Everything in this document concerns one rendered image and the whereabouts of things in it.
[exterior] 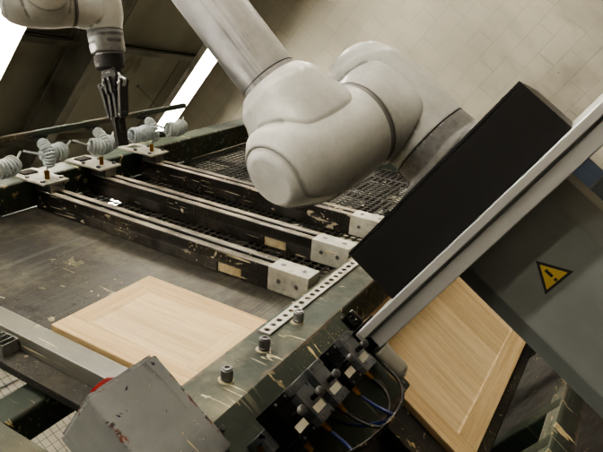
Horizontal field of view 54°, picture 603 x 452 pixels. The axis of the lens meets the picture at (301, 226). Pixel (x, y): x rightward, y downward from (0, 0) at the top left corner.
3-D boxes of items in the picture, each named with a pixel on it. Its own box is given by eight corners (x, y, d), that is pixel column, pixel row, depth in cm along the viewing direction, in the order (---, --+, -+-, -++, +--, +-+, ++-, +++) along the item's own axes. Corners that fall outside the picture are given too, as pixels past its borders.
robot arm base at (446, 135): (509, 114, 110) (486, 94, 111) (473, 134, 92) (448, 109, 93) (443, 180, 120) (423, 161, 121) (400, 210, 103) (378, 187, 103)
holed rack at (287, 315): (269, 336, 131) (269, 334, 130) (258, 332, 132) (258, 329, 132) (474, 172, 264) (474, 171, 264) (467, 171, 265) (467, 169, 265)
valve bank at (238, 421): (349, 505, 91) (245, 387, 95) (301, 537, 99) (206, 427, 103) (449, 353, 132) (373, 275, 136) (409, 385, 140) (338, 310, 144)
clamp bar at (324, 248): (344, 273, 172) (352, 196, 164) (66, 186, 226) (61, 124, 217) (358, 262, 181) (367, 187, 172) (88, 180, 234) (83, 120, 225)
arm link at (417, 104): (478, 93, 103) (390, 11, 107) (420, 135, 93) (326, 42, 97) (432, 149, 117) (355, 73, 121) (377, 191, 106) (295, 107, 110)
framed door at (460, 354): (464, 470, 169) (469, 467, 168) (330, 327, 178) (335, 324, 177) (528, 332, 242) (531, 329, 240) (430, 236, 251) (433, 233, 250)
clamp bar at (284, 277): (302, 306, 153) (310, 220, 145) (11, 202, 207) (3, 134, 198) (321, 291, 162) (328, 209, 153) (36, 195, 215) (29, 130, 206)
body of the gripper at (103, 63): (87, 56, 155) (92, 92, 157) (102, 50, 149) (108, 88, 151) (113, 56, 160) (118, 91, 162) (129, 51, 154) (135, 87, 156)
